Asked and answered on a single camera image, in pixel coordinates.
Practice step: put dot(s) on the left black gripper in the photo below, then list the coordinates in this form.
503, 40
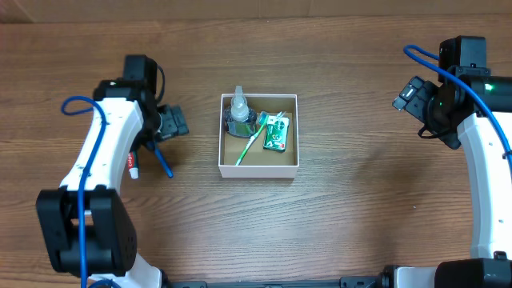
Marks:
175, 119

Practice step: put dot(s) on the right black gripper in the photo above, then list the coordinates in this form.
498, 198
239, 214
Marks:
415, 102

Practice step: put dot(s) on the blue toothbrush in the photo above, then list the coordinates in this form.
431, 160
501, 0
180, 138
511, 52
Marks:
152, 146

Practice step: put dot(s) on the white toothpaste tube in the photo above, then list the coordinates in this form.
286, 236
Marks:
132, 162

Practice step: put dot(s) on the purple soap pump bottle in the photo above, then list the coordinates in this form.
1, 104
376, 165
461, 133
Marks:
240, 119

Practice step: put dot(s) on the green white toothbrush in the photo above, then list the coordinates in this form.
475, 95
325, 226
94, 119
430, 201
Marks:
262, 121

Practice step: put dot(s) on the green Dettol soap packet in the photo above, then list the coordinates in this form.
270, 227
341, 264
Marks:
277, 127

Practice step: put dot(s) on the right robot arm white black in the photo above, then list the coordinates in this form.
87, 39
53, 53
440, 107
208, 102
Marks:
466, 108

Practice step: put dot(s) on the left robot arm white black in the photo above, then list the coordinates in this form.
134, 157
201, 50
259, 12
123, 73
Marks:
86, 228

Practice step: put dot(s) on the white cardboard box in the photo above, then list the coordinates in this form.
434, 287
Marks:
258, 162

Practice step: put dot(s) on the black base frame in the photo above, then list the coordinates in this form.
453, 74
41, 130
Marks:
276, 282

